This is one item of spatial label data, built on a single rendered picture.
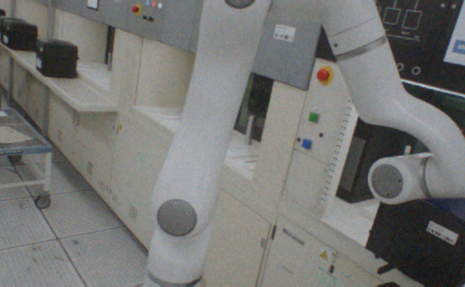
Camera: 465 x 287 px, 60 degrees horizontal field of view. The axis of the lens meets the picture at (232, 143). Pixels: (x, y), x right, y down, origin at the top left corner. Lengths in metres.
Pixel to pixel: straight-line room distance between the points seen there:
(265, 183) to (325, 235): 0.33
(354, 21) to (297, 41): 0.82
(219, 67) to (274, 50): 0.91
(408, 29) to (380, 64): 0.58
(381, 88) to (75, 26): 3.47
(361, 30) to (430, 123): 0.19
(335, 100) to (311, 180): 0.30
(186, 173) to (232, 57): 0.21
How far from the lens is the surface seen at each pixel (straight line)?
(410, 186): 0.75
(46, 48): 3.35
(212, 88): 0.69
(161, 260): 0.83
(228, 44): 0.66
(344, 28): 0.70
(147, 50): 2.56
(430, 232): 0.99
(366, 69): 0.71
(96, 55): 4.07
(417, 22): 1.28
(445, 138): 0.73
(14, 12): 5.52
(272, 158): 1.59
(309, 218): 1.50
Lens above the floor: 1.47
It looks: 17 degrees down
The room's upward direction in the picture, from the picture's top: 11 degrees clockwise
